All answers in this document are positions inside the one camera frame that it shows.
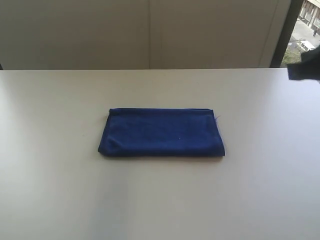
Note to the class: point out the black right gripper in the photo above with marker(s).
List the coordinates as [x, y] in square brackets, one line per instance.
[308, 68]

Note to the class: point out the blue terry towel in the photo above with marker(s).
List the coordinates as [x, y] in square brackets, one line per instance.
[161, 132]

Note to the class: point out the white vehicle outside window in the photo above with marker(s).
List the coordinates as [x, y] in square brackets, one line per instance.
[305, 45]

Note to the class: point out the dark window frame post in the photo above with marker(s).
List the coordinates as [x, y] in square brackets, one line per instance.
[286, 32]

